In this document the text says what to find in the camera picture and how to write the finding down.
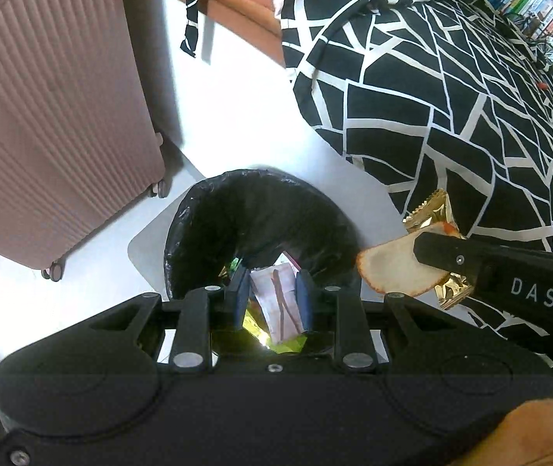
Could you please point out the yellow plastic bag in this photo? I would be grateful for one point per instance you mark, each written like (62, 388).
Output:
(294, 345)

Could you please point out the black white geometric cloth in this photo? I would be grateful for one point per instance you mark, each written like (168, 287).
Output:
(429, 95)

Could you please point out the pink ribbed suitcase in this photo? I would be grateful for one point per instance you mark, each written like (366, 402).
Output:
(77, 144)

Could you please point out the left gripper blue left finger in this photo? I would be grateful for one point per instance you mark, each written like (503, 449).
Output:
(236, 297)

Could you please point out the black lined trash bin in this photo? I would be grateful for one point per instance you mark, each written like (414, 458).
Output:
(258, 218)

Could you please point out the gold foil wrapper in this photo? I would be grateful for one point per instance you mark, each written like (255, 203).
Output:
(434, 221)

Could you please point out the left hand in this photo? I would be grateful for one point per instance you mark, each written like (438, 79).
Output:
(524, 437)

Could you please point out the pink grey snack wrapper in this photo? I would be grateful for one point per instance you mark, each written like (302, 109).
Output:
(274, 288)

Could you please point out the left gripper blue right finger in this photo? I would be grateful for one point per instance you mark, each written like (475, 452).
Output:
(305, 296)

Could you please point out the orange rimmed white wrapper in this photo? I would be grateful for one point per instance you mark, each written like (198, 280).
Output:
(393, 266)

